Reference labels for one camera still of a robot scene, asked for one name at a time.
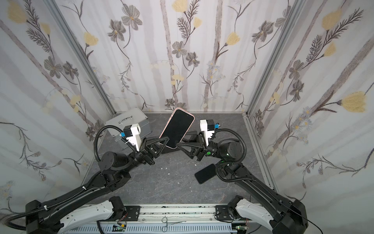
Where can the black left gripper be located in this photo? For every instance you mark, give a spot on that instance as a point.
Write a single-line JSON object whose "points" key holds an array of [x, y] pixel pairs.
{"points": [[146, 151]]}

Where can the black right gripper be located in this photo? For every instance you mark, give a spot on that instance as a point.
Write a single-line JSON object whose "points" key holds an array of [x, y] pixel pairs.
{"points": [[198, 147]]}

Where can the black phone with silver edge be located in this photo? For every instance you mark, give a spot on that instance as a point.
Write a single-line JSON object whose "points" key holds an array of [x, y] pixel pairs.
{"points": [[177, 126]]}

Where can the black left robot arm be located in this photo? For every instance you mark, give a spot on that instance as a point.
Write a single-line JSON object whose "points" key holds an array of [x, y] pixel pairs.
{"points": [[114, 173]]}

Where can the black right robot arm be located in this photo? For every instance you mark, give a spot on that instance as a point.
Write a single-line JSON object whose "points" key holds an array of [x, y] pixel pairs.
{"points": [[273, 211]]}

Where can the black phone lying far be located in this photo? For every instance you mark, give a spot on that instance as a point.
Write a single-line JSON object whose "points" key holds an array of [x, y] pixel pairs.
{"points": [[188, 138]]}

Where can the black phone lying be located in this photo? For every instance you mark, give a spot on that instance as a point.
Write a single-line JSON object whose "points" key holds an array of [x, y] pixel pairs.
{"points": [[205, 174], [188, 138]]}

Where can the black phone lying right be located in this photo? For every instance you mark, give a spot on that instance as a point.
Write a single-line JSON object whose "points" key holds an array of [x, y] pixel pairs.
{"points": [[205, 174]]}

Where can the silver aluminium case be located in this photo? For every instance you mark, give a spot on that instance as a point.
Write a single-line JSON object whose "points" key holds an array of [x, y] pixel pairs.
{"points": [[130, 117]]}

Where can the steel forceps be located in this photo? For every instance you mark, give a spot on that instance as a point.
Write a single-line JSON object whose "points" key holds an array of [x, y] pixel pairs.
{"points": [[167, 224]]}

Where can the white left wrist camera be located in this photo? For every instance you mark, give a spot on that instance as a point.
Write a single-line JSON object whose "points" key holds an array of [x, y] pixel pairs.
{"points": [[132, 135]]}

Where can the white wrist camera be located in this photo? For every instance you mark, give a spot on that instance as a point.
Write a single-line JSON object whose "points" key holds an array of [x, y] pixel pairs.
{"points": [[208, 127], [132, 135]]}

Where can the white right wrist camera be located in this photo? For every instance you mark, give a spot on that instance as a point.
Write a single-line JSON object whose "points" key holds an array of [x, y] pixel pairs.
{"points": [[208, 127]]}

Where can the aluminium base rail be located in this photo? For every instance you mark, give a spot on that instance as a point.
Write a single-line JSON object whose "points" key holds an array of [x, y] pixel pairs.
{"points": [[153, 213]]}

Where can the white slotted cable duct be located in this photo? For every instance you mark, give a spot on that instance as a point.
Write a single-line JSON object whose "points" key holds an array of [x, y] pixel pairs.
{"points": [[183, 228]]}

